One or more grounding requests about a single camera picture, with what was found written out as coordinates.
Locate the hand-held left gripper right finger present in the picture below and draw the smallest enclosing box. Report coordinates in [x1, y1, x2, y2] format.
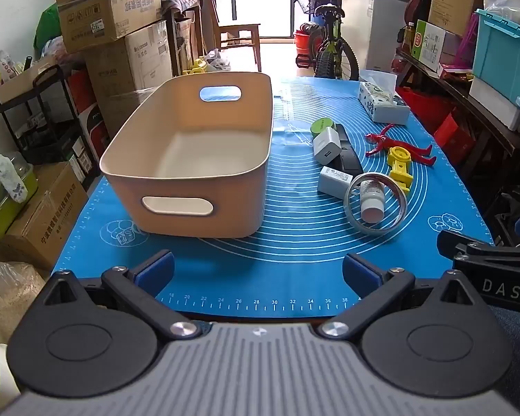
[318, 252, 488, 340]

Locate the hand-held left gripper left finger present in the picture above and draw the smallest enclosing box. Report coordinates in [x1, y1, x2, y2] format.
[39, 250, 202, 341]

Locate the white pill bottle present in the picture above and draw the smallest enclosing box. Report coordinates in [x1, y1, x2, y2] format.
[359, 180, 386, 222]

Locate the clear tape roll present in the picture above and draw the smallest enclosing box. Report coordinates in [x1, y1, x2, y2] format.
[344, 172, 408, 236]

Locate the beige plastic storage bin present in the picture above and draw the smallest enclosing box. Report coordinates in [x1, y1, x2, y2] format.
[99, 71, 274, 239]

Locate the person's leg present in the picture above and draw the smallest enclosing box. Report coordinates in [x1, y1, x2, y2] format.
[487, 305, 520, 416]

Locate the blue silicone mat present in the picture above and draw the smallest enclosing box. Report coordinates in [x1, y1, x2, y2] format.
[52, 76, 495, 319]

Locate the yellow plastic toy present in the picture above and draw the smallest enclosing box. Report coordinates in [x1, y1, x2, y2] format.
[387, 146, 415, 194]

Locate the white rectangular power adapter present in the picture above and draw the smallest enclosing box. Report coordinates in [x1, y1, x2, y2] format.
[317, 166, 354, 199]

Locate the black flat case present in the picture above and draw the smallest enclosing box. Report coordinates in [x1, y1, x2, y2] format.
[328, 123, 364, 176]

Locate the red toy figure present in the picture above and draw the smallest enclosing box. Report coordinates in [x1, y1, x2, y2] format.
[365, 124, 437, 166]

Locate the printed cardboard box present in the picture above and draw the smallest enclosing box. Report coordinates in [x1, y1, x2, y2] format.
[2, 162, 90, 270]

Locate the white foam box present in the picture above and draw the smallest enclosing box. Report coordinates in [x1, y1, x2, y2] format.
[469, 77, 520, 133]

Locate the white cube charger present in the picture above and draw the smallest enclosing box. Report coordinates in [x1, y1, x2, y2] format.
[312, 127, 341, 159]

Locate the dark wooden bench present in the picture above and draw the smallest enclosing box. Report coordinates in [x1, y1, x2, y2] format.
[393, 47, 520, 178]

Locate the green round lid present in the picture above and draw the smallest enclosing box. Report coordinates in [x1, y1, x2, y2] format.
[310, 118, 337, 138]

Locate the plastic bag of grain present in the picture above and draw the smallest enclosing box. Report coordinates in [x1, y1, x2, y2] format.
[0, 259, 49, 344]

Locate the blue white tissue pack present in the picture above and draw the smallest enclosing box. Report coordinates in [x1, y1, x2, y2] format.
[357, 81, 411, 123]

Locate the green container with clear lid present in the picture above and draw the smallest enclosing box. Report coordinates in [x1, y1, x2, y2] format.
[0, 153, 40, 241]

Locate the red white appliance box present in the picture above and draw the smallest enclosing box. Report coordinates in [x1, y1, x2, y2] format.
[66, 68, 112, 162]

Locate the teal storage bin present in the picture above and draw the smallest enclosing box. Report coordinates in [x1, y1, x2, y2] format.
[472, 8, 520, 105]

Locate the black utility cart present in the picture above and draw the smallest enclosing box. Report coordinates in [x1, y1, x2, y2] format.
[0, 64, 101, 166]

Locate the large wrapped cardboard box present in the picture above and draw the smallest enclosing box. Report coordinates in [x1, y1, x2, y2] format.
[84, 19, 174, 138]

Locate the green white carton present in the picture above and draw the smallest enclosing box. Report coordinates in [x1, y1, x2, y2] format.
[411, 19, 448, 75]

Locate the yellow jug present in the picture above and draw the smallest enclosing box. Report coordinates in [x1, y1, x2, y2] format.
[182, 58, 209, 76]

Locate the green black bicycle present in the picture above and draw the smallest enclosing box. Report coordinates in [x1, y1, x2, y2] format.
[278, 0, 360, 81]

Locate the white chest freezer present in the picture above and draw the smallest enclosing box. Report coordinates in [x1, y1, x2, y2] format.
[341, 0, 413, 82]

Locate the cardboard tray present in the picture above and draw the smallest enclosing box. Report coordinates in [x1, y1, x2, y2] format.
[0, 54, 58, 104]

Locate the red bucket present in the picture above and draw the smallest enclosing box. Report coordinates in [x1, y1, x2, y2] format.
[293, 29, 320, 55]

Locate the wooden chair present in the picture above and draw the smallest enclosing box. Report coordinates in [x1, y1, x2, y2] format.
[206, 0, 262, 72]

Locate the open cardboard box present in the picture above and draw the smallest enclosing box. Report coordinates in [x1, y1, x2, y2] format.
[52, 0, 163, 54]

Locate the green bag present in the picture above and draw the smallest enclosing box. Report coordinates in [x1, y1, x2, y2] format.
[34, 3, 64, 53]

